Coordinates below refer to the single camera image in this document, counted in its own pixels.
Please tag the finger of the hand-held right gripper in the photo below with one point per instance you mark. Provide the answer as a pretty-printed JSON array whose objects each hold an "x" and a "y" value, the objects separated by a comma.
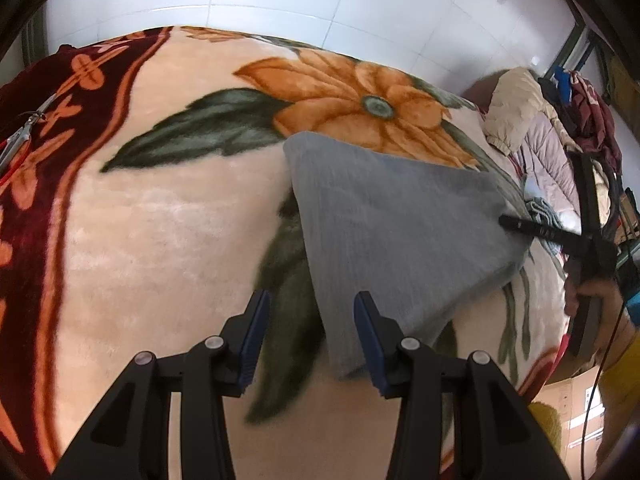
[{"x": 540, "y": 231}]

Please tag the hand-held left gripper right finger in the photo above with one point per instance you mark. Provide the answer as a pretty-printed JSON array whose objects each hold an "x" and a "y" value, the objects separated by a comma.
[{"x": 372, "y": 350}]

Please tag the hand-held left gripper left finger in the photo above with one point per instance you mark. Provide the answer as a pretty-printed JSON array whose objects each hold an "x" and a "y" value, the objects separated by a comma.
[{"x": 250, "y": 345}]

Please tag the grey pants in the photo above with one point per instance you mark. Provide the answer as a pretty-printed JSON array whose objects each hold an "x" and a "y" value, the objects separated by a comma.
[{"x": 400, "y": 220}]

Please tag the person's right forearm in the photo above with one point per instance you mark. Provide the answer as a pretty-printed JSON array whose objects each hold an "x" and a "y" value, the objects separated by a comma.
[{"x": 620, "y": 395}]

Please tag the person's right hand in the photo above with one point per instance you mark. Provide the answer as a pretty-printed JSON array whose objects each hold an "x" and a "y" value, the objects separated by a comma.
[{"x": 610, "y": 302}]

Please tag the light blue knitted cloth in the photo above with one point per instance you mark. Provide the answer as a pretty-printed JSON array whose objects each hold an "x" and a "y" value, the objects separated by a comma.
[{"x": 540, "y": 207}]

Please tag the pink puffy jacket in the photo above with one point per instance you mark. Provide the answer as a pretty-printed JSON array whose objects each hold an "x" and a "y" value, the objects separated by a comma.
[{"x": 545, "y": 160}]

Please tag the dark red clothing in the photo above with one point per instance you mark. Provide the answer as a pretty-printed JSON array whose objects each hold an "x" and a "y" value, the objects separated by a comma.
[{"x": 595, "y": 115}]

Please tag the beige pillow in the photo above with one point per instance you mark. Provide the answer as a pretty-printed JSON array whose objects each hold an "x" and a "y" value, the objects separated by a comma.
[{"x": 515, "y": 105}]

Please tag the floral plush blanket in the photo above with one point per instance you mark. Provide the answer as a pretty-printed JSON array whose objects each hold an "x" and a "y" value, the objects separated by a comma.
[{"x": 165, "y": 240}]

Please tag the cardboard box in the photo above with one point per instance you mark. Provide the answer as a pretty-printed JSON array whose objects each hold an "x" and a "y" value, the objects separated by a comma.
[{"x": 575, "y": 410}]

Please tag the green door frame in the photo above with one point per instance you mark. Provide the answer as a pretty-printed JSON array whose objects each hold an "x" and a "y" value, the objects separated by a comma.
[{"x": 575, "y": 50}]

